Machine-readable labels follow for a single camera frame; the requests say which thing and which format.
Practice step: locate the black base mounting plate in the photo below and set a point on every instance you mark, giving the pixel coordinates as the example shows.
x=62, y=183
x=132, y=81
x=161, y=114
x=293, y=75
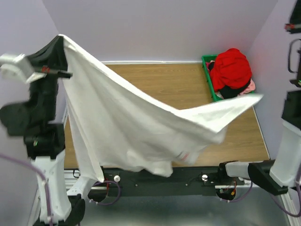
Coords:
x=205, y=181

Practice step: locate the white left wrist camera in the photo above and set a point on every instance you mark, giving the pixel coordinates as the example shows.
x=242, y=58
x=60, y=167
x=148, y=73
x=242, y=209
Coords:
x=19, y=68

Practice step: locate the green plastic bin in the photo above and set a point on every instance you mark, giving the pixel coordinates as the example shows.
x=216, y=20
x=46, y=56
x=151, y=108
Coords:
x=208, y=58

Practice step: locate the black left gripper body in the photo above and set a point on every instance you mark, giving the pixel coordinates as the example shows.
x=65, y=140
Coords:
x=50, y=81

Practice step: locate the white t shirt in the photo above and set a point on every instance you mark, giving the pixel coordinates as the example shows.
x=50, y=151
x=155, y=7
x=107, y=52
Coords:
x=113, y=123

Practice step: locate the red t shirt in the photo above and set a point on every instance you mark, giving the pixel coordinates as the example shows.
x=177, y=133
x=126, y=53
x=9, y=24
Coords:
x=231, y=68

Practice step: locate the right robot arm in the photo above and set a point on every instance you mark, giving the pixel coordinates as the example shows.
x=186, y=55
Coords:
x=276, y=62

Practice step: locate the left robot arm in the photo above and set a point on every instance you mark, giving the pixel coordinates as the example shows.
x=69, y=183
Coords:
x=33, y=120

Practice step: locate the aluminium frame rail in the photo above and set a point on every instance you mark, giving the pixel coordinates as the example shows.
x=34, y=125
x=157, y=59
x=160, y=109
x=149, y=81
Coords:
x=271, y=209

